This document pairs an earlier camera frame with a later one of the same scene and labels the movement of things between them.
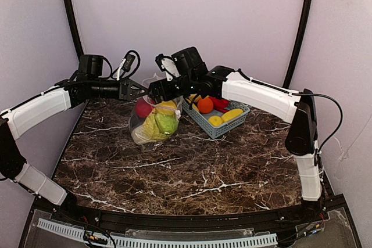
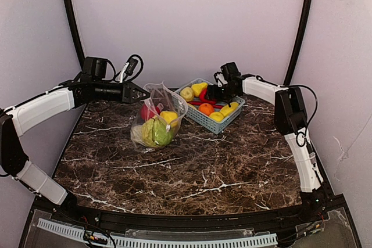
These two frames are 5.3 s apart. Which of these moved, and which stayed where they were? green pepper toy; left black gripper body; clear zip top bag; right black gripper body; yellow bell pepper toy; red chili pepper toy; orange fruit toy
Moved: yellow bell pepper toy; red chili pepper toy; right black gripper body; green pepper toy
Stayed: left black gripper body; orange fruit toy; clear zip top bag
